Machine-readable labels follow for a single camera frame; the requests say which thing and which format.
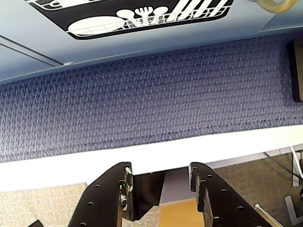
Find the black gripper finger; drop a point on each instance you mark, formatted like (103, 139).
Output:
(104, 196)
(220, 201)

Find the blue toy kitchen cabinet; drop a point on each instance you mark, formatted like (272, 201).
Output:
(28, 28)

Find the yellow wooden box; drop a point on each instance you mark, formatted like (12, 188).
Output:
(180, 212)

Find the silver metal rod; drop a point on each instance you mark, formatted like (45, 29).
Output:
(265, 214)

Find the blue woven mat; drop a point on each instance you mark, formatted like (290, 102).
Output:
(146, 99)

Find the black flat box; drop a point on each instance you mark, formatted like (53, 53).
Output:
(297, 71)

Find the black dish rack sticker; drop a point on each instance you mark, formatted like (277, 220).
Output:
(99, 11)

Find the grey angled bracket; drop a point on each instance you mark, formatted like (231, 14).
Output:
(290, 210)

